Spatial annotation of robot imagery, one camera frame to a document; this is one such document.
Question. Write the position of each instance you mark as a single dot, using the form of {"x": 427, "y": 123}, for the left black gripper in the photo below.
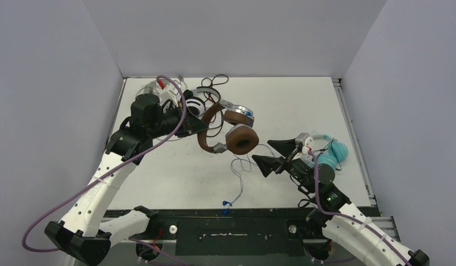
{"x": 192, "y": 125}

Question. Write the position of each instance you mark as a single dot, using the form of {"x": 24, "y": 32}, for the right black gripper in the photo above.
{"x": 284, "y": 164}

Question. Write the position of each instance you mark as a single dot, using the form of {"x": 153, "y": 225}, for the teal cat-ear headphones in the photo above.
{"x": 334, "y": 152}

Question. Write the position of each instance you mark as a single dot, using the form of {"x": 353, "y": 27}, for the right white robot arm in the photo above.
{"x": 338, "y": 218}

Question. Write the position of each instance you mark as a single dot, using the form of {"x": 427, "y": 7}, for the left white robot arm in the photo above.
{"x": 81, "y": 233}

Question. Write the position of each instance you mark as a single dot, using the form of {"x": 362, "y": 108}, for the black and white headphones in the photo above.
{"x": 205, "y": 93}

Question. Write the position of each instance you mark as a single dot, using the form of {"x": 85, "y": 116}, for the grey white headphones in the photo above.
{"x": 151, "y": 88}

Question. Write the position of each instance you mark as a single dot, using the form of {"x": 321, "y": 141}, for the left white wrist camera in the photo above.
{"x": 168, "y": 93}

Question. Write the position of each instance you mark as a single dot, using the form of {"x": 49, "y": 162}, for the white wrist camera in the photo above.
{"x": 304, "y": 142}
{"x": 168, "y": 93}

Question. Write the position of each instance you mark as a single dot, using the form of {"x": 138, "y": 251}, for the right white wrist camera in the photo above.
{"x": 304, "y": 142}

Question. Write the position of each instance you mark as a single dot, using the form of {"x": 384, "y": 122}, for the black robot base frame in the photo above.
{"x": 240, "y": 232}

